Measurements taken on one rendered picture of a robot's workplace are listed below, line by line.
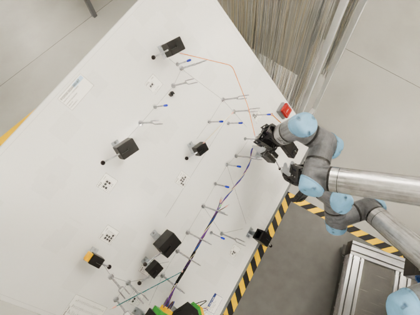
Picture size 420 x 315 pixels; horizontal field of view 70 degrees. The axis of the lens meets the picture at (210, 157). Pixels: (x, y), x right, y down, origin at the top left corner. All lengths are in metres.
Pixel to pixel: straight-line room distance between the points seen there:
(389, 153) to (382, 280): 1.04
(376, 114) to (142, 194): 2.32
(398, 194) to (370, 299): 1.40
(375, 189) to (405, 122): 2.13
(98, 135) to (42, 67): 2.65
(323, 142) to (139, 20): 0.70
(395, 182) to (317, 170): 0.20
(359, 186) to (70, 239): 0.84
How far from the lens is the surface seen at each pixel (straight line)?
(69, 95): 0.96
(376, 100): 3.03
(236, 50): 1.28
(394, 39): 3.56
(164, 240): 1.00
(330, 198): 1.12
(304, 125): 0.94
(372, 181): 0.91
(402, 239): 1.12
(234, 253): 1.34
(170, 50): 1.00
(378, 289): 2.26
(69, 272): 1.04
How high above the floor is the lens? 2.28
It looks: 66 degrees down
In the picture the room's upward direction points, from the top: 10 degrees counter-clockwise
